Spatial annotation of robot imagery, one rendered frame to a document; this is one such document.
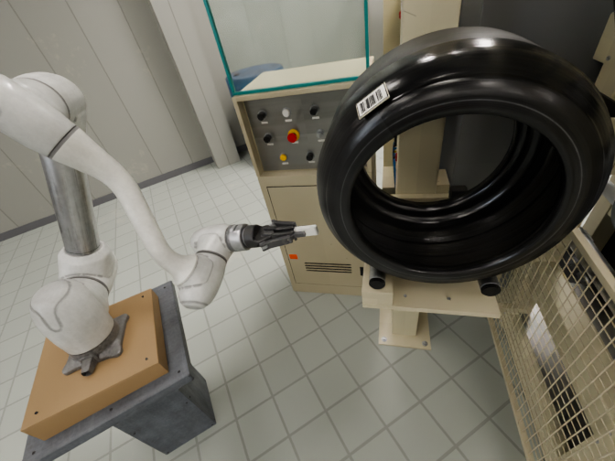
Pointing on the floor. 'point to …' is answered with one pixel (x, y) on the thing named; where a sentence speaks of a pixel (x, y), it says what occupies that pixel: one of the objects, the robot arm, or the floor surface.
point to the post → (436, 21)
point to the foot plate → (404, 335)
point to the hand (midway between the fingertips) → (306, 230)
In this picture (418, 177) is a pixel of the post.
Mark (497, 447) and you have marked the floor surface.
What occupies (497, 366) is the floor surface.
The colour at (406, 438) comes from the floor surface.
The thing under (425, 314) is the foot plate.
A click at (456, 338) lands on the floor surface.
